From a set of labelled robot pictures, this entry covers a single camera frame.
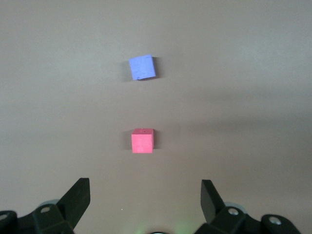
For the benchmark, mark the red foam block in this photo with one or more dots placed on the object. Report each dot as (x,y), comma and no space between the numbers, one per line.
(142,143)

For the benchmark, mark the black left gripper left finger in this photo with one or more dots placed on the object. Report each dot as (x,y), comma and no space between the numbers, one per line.
(78,202)

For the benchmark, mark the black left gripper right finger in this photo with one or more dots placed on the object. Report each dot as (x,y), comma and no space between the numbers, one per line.
(210,202)

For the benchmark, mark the purple foam block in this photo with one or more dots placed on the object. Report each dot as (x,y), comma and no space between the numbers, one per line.
(142,67)

